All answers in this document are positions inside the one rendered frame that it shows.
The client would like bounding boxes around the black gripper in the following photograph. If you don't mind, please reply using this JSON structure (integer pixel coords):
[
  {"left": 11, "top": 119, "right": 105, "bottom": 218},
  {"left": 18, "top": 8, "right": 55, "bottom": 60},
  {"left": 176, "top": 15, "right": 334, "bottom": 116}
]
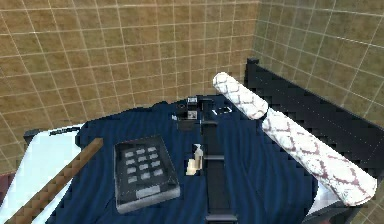
[{"left": 170, "top": 103, "right": 201, "bottom": 132}]

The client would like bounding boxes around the cream pump bottle with writing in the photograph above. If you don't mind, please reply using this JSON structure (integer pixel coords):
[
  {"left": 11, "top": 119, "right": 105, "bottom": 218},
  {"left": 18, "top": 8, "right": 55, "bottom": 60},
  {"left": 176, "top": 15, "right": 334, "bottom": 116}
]
[{"left": 185, "top": 143, "right": 205, "bottom": 177}]

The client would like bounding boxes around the black bed with white mattress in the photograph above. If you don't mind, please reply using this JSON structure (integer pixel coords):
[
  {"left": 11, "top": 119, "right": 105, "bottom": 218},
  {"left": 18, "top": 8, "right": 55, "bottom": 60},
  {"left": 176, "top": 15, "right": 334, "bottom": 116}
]
[{"left": 0, "top": 57, "right": 384, "bottom": 224}]

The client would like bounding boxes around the grey keypad device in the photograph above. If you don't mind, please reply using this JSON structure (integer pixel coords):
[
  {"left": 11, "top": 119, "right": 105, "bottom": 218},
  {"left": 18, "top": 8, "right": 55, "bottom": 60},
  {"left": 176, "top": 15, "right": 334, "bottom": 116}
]
[{"left": 113, "top": 134, "right": 182, "bottom": 215}]

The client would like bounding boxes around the white pillow with red pattern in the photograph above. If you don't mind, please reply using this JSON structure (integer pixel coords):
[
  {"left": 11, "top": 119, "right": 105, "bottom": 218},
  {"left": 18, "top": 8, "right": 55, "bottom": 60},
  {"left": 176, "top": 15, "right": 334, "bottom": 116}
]
[
  {"left": 212, "top": 71, "right": 270, "bottom": 121},
  {"left": 261, "top": 107, "right": 378, "bottom": 207}
]

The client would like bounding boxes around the dark blue blanket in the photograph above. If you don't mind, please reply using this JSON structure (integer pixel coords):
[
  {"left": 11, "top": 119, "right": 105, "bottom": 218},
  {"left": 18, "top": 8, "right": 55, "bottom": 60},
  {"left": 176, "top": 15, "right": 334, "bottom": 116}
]
[{"left": 44, "top": 94, "right": 319, "bottom": 224}]

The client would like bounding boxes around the brown wooden stick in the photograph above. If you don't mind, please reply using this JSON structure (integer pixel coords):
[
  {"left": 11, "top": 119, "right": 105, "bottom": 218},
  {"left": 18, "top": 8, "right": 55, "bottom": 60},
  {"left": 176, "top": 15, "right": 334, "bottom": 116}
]
[{"left": 4, "top": 137, "right": 105, "bottom": 224}]

